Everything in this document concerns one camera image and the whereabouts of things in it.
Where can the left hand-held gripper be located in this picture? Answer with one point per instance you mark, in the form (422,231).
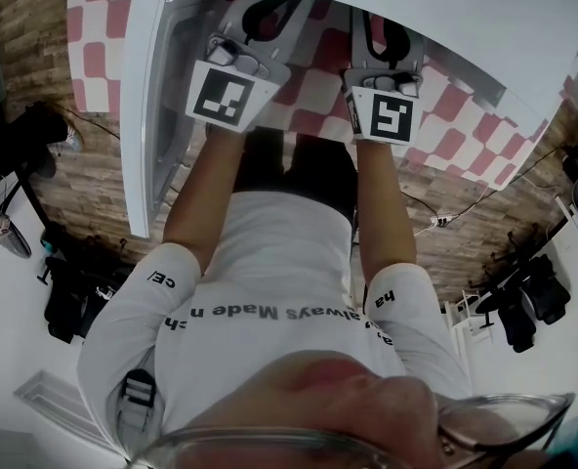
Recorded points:
(225,98)

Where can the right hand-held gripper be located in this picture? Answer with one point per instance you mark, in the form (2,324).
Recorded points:
(389,113)

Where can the white cabinet with door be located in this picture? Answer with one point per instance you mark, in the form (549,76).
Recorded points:
(465,17)

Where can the person's left forearm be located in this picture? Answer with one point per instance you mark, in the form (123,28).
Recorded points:
(206,198)

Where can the person's right forearm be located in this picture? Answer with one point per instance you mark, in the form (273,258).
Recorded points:
(384,213)

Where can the red white checkered tablecloth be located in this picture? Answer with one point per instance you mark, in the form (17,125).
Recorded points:
(465,144)

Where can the person's black trousers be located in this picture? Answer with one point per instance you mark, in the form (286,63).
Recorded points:
(313,169)

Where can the white power strip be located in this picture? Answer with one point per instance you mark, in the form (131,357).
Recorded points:
(441,221)

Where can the person's white printed shirt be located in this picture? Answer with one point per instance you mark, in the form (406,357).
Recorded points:
(279,271)

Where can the black round side table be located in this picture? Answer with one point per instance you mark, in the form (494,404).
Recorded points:
(489,306)

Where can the white stool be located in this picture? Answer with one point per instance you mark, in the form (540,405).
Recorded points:
(467,320)

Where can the black office chair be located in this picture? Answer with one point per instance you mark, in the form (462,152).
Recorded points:
(548,288)
(518,328)

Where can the pile of black bags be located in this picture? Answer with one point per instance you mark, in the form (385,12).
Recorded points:
(69,306)

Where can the person's face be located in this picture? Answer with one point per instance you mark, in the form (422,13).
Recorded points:
(328,398)

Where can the person's clear-framed glasses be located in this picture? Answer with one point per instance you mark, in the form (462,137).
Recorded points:
(494,423)

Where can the white panelled door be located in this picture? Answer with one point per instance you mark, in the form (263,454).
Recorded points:
(59,408)

